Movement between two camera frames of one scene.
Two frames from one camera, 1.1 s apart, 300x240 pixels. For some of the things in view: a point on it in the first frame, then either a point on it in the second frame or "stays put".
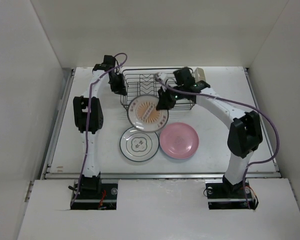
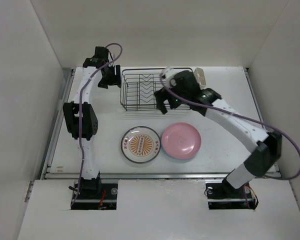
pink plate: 179,140 stays put
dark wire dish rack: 142,82 stays put
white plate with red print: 143,115 to 140,144
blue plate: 179,151 stays put
